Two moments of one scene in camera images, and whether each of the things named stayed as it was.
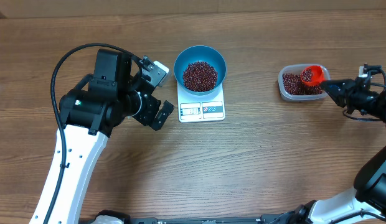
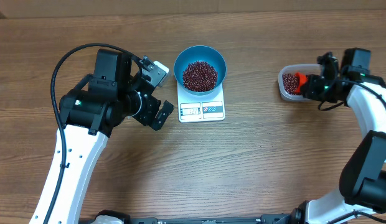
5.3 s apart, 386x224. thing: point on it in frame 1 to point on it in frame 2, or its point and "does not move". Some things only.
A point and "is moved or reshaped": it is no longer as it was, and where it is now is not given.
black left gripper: [152, 104] does not move
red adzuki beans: [292, 84] does not move
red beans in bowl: [200, 76] does not move
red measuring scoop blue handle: [317, 75] is moved or reshaped
